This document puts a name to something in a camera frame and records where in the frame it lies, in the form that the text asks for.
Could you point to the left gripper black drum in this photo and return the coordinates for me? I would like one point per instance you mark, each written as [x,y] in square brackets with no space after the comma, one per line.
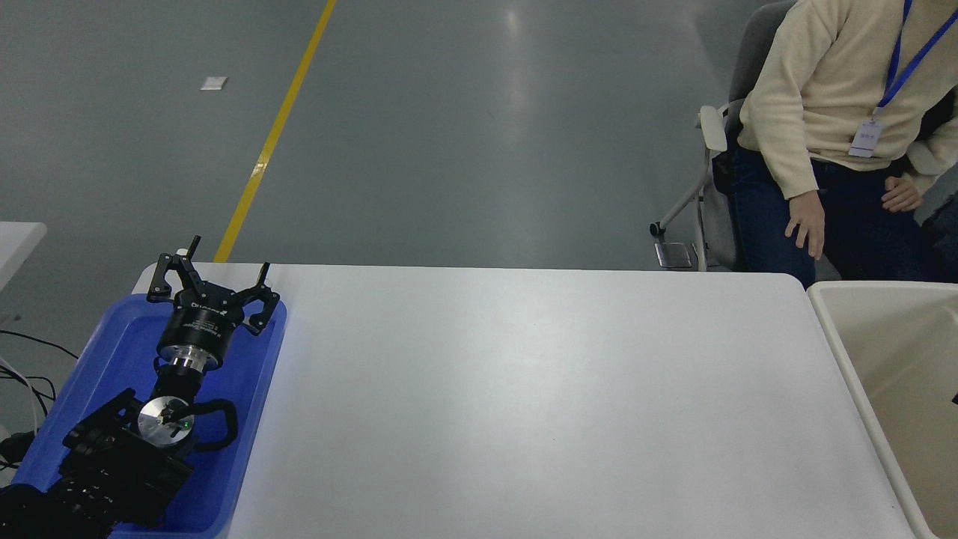
[202,318]

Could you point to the person's left forearm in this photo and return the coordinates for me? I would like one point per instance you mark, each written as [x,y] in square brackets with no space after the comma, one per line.
[932,161]

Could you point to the person's right forearm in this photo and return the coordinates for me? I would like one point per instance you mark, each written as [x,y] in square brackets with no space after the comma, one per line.
[776,153]

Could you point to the person's right hand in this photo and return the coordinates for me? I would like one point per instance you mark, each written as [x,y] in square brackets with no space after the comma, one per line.
[808,221]

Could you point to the person's left hand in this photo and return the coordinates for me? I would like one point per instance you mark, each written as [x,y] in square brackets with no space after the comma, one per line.
[902,196]

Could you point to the blue plastic tray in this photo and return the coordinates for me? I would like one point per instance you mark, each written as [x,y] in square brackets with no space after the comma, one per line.
[123,352]

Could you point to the white side table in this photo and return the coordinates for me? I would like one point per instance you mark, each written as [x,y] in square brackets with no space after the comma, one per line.
[16,243]

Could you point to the white paper scrap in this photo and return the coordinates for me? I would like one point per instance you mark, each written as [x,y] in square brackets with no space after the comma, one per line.
[214,83]

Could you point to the grey office chair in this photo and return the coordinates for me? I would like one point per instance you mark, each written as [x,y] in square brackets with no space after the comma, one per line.
[752,60]

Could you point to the person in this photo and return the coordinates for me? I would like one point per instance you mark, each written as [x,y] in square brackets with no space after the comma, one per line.
[823,67]

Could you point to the white id badge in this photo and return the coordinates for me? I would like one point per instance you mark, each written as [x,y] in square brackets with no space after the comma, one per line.
[866,138]

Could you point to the large pale bin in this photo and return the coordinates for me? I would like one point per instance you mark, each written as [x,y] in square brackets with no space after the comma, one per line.
[898,359]

